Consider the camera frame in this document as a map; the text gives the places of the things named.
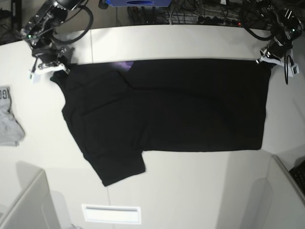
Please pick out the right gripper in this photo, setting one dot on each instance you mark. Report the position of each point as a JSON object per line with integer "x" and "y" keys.
{"x": 54, "y": 58}

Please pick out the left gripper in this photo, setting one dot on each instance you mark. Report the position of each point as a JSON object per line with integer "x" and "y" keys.
{"x": 275, "y": 53}

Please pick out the black T-shirt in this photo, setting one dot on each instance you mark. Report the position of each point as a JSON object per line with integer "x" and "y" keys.
{"x": 116, "y": 111}

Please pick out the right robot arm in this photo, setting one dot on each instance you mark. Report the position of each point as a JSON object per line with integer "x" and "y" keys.
{"x": 38, "y": 33}

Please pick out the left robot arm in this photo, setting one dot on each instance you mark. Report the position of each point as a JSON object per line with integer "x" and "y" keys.
{"x": 284, "y": 28}

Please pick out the black power strip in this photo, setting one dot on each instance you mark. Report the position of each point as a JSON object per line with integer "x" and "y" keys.
{"x": 221, "y": 21}

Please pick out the grey folded garment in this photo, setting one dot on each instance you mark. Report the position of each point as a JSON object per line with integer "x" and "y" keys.
{"x": 11, "y": 132}

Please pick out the blue box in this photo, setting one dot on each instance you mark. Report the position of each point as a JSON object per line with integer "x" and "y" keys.
{"x": 129, "y": 3}

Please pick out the black keyboard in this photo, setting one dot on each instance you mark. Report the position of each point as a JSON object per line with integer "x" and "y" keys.
{"x": 298, "y": 174}

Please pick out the white partition panel left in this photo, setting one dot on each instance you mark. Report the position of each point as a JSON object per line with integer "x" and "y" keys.
{"x": 33, "y": 207}

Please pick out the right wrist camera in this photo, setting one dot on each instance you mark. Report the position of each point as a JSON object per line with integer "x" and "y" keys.
{"x": 33, "y": 77}

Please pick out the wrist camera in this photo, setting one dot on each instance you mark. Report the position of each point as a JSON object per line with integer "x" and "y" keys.
{"x": 33, "y": 77}
{"x": 293, "y": 70}

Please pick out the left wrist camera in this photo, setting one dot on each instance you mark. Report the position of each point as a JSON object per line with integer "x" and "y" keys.
{"x": 293, "y": 70}

